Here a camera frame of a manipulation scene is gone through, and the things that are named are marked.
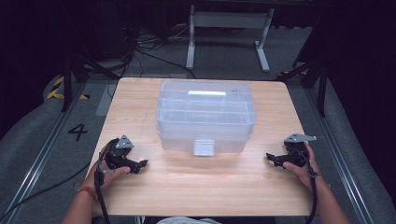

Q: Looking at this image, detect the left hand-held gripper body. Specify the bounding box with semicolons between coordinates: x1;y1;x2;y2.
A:
104;133;140;174

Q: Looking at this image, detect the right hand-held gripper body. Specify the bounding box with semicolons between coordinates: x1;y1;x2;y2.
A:
280;133;318;169

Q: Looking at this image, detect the clear plastic storage box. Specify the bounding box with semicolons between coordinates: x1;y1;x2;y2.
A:
155;79;257;157

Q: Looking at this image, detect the person's right hand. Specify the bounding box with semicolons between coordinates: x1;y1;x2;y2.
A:
282;141;322;191

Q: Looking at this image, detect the person's left hand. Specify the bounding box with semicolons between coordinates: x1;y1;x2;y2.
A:
88;161;132;191

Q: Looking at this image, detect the person's light clothing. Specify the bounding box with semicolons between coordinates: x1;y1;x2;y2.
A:
156;216;222;224

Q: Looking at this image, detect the black tripod stand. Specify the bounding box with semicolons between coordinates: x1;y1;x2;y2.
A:
276;57;329;119
60;53;121;113

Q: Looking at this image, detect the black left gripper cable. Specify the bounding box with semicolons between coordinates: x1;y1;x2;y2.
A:
93;138;120;224

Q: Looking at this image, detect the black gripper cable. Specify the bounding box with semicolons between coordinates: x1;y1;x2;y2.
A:
293;147;321;224
93;138;120;224

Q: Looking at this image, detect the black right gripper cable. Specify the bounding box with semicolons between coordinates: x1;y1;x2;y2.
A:
293;147;321;224

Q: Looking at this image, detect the metal floor rail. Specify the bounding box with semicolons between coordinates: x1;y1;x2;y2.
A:
303;87;379;224
0;81;92;224

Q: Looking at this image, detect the orange wrist bracelet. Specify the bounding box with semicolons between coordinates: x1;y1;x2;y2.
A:
76;186;99;202

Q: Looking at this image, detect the black floor cable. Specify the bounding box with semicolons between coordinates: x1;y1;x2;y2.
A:
0;161;92;219

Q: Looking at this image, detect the tangle of black floor cables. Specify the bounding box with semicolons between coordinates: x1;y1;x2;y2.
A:
106;21;198;97

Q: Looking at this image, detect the white metal stand frame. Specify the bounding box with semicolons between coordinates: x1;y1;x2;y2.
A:
185;4;276;74

